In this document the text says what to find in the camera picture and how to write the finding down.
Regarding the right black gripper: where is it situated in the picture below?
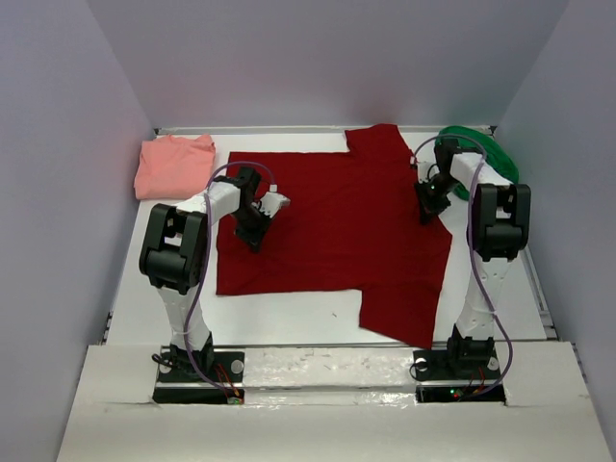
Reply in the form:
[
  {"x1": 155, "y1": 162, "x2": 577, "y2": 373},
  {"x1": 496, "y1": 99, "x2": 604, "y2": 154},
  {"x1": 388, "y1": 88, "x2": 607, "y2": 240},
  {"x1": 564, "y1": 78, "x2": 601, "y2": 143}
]
[{"x1": 413, "y1": 173, "x2": 460, "y2": 225}]

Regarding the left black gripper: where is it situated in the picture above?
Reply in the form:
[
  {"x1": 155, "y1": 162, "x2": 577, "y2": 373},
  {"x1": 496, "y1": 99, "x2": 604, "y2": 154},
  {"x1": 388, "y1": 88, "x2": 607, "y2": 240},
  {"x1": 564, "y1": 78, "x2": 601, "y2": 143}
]
[{"x1": 229, "y1": 205, "x2": 274, "y2": 254}]

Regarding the red t shirt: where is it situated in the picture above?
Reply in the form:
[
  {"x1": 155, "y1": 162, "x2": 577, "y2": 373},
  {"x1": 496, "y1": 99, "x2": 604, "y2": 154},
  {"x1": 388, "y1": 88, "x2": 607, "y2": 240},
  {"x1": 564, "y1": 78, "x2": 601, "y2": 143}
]
[{"x1": 216, "y1": 124, "x2": 452, "y2": 348}]

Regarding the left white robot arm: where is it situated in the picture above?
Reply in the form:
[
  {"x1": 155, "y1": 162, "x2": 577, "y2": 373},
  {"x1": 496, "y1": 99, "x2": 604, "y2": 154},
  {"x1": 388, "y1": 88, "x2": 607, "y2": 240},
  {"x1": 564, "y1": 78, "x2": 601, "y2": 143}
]
[{"x1": 139, "y1": 161, "x2": 290, "y2": 389}]

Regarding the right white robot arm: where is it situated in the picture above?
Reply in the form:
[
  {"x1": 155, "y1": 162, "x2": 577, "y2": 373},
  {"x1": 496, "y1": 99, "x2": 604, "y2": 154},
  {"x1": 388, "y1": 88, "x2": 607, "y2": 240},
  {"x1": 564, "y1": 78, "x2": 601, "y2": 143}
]
[{"x1": 410, "y1": 134, "x2": 531, "y2": 388}]

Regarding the green t shirt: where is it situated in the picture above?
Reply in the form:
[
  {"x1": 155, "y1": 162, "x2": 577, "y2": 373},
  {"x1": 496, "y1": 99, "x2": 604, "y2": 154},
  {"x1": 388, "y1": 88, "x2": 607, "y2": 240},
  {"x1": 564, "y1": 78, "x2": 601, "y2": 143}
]
[{"x1": 434, "y1": 125, "x2": 519, "y2": 201}]

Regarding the folded pink t shirt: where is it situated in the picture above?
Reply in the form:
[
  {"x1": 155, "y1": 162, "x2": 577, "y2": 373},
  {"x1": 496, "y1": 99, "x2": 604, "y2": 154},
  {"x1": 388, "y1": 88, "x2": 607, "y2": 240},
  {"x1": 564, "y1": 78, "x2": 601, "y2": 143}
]
[{"x1": 134, "y1": 135, "x2": 217, "y2": 200}]

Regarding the white front cover board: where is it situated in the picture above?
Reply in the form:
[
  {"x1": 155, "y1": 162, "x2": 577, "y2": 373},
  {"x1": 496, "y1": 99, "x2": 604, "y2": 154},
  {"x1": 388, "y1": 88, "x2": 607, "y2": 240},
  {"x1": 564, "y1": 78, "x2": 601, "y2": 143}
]
[{"x1": 59, "y1": 342, "x2": 610, "y2": 461}]

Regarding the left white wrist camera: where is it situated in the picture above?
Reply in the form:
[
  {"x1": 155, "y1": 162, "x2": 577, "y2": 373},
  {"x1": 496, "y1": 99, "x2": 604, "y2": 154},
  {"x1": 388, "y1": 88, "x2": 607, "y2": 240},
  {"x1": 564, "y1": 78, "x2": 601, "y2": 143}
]
[{"x1": 259, "y1": 192, "x2": 291, "y2": 218}]

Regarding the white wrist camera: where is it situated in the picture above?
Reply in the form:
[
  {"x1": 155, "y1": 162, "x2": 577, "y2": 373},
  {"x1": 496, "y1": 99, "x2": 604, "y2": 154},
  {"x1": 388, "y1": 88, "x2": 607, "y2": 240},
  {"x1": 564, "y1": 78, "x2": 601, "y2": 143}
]
[
  {"x1": 259, "y1": 192, "x2": 291, "y2": 218},
  {"x1": 415, "y1": 162, "x2": 438, "y2": 183}
]

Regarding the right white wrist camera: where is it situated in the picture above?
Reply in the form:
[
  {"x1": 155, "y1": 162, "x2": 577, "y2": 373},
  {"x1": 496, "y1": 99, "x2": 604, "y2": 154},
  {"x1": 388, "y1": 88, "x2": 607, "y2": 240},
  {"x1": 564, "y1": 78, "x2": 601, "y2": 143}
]
[{"x1": 415, "y1": 162, "x2": 438, "y2": 183}]

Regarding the aluminium table frame rail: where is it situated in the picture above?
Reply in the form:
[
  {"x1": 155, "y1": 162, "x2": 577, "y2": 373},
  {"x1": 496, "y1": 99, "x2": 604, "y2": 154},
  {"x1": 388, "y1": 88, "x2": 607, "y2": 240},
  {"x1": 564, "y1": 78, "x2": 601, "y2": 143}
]
[{"x1": 154, "y1": 125, "x2": 497, "y2": 136}]

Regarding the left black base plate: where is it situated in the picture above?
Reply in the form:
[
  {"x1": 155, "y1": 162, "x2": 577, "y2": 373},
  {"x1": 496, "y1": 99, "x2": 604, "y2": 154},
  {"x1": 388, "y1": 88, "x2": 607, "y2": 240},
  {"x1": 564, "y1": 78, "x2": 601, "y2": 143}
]
[{"x1": 151, "y1": 348, "x2": 245, "y2": 405}]

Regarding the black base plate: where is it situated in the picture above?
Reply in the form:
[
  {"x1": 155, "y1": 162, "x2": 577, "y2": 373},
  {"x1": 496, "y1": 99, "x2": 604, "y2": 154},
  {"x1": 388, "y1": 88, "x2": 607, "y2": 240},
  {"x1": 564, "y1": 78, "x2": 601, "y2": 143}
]
[
  {"x1": 409, "y1": 349, "x2": 506, "y2": 404},
  {"x1": 151, "y1": 348, "x2": 245, "y2": 405}
]

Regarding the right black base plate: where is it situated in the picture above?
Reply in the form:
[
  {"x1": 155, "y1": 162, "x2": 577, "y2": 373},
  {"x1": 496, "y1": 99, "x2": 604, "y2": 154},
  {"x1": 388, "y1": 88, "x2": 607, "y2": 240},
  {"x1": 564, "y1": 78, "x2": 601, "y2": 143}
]
[{"x1": 409, "y1": 349, "x2": 506, "y2": 404}]

